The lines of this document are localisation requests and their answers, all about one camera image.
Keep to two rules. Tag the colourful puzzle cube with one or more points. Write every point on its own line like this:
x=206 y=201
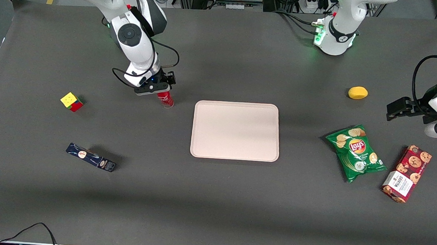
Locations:
x=70 y=100

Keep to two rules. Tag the yellow lemon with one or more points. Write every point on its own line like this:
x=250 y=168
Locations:
x=358 y=93

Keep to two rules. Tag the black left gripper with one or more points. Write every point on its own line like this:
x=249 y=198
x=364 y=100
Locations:
x=421 y=104

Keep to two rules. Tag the dark blue snack box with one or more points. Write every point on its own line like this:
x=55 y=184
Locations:
x=91 y=157

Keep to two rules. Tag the dark grey table mat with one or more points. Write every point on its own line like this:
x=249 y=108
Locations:
x=212 y=206

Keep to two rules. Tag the white power strip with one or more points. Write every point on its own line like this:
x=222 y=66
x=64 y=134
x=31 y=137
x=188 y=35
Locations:
x=313 y=4

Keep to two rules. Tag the green Lay's chips bag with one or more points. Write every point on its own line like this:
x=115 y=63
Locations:
x=355 y=151

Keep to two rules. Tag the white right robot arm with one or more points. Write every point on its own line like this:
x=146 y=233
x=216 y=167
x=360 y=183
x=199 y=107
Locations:
x=135 y=51

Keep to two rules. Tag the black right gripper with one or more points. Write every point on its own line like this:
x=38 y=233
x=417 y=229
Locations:
x=164 y=78

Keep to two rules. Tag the pale pink plastic tray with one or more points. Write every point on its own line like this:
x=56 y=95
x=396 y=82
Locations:
x=241 y=131

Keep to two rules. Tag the red Walkers cookie box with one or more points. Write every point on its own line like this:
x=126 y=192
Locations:
x=407 y=174

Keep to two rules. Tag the red coke bottle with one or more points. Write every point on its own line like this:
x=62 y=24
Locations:
x=166 y=99

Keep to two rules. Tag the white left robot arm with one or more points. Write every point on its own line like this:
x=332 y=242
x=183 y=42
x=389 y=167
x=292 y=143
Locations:
x=333 y=44

